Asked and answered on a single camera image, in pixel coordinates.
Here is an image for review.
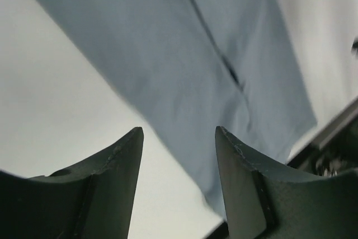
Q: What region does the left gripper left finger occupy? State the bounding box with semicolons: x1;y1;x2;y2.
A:
1;127;144;238

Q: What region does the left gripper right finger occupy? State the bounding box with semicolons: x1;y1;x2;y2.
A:
215;127;357;238

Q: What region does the grey t shirt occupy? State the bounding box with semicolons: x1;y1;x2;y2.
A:
37;0;316;217

